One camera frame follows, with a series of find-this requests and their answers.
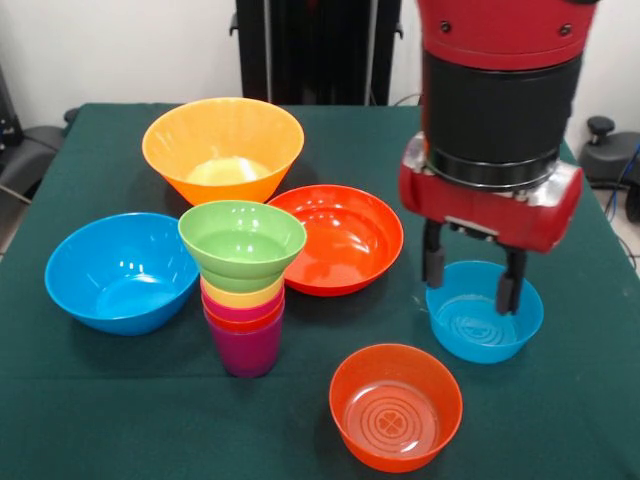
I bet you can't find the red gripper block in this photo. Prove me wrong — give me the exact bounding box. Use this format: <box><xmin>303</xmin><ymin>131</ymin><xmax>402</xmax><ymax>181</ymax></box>
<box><xmin>398</xmin><ymin>164</ymin><xmax>585</xmax><ymax>317</ymax></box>

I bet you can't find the small blue plastic bowl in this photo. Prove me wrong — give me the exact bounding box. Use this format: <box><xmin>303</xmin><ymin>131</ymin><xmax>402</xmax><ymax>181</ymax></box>
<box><xmin>425</xmin><ymin>259</ymin><xmax>545</xmax><ymax>365</ymax></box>

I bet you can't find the small orange-red ringed bowl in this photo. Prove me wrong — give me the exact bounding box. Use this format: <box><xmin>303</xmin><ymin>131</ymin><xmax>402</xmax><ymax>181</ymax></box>
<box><xmin>328</xmin><ymin>343</ymin><xmax>464</xmax><ymax>474</ymax></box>

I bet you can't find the wide orange-red shallow bowl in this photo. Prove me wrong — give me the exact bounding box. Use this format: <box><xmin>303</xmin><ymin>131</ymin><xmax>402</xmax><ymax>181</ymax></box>
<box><xmin>267</xmin><ymin>184</ymin><xmax>405</xmax><ymax>298</ymax></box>

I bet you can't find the orange-red plastic cup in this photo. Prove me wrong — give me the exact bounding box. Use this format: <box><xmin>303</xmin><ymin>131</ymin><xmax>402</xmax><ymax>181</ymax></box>
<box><xmin>203</xmin><ymin>305</ymin><xmax>286</xmax><ymax>334</ymax></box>

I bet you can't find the green plastic bowl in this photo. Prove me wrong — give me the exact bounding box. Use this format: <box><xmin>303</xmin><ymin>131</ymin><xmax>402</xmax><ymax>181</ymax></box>
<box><xmin>177</xmin><ymin>200</ymin><xmax>308</xmax><ymax>294</ymax></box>

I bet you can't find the magenta-red plastic cup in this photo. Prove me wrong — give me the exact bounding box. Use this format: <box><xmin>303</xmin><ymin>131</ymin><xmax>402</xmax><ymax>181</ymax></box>
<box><xmin>200</xmin><ymin>292</ymin><xmax>286</xmax><ymax>324</ymax></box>

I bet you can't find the purple plastic cup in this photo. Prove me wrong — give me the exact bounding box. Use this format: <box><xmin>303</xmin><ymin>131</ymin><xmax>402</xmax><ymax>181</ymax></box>
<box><xmin>205</xmin><ymin>312</ymin><xmax>286</xmax><ymax>379</ymax></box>

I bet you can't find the large orange plastic bowl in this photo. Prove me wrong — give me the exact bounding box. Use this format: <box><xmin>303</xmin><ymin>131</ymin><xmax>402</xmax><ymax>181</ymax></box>
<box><xmin>141</xmin><ymin>97</ymin><xmax>306</xmax><ymax>208</ymax></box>

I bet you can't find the large blue plastic bowl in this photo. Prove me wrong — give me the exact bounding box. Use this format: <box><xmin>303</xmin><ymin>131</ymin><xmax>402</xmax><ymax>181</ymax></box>
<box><xmin>44</xmin><ymin>212</ymin><xmax>201</xmax><ymax>337</ymax></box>

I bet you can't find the dark green table cloth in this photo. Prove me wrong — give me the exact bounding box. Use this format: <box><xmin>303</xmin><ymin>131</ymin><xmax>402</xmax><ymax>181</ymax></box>
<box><xmin>0</xmin><ymin>102</ymin><xmax>640</xmax><ymax>480</ymax></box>

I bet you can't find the black rounded floor base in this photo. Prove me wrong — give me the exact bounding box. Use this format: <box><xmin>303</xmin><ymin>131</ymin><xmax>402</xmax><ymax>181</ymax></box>
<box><xmin>578</xmin><ymin>116</ymin><xmax>640</xmax><ymax>224</ymax></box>
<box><xmin>0</xmin><ymin>124</ymin><xmax>66</xmax><ymax>199</ymax></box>

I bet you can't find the blue cable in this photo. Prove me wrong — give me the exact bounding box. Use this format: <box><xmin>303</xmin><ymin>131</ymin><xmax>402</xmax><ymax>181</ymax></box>
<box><xmin>604</xmin><ymin>144</ymin><xmax>640</xmax><ymax>221</ymax></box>

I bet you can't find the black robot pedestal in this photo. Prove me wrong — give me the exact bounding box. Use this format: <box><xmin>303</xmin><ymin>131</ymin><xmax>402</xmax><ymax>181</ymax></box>
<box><xmin>229</xmin><ymin>0</ymin><xmax>421</xmax><ymax>107</ymax></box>

